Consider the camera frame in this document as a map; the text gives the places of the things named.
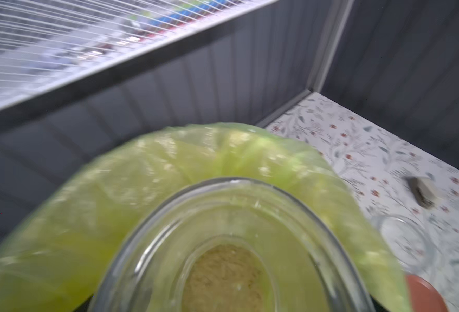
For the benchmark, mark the white wire wall basket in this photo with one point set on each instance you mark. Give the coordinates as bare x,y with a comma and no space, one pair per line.
46,45

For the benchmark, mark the grey bin with green bag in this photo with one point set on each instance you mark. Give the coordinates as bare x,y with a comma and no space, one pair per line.
56,259

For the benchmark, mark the small beige object on table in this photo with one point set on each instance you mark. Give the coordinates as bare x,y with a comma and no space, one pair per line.
424,191

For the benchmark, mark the oatmeal jar with terracotta lid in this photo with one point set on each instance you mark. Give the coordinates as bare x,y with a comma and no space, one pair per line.
409,243

